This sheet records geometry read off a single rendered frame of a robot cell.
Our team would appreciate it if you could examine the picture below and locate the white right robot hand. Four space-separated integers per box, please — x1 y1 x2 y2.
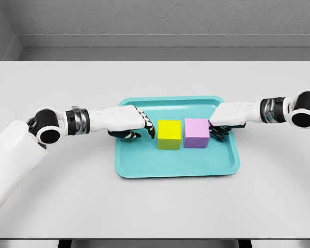
208 101 247 143

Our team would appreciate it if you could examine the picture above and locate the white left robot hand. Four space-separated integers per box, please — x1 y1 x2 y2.
104 105 157 141

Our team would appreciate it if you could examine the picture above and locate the pink cube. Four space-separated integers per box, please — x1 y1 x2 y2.
183 118 210 149

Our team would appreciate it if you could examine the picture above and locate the yellow cube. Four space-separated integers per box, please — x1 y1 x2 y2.
157 119 182 150

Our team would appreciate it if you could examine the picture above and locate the teal tray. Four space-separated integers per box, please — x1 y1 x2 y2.
114 96 241 179

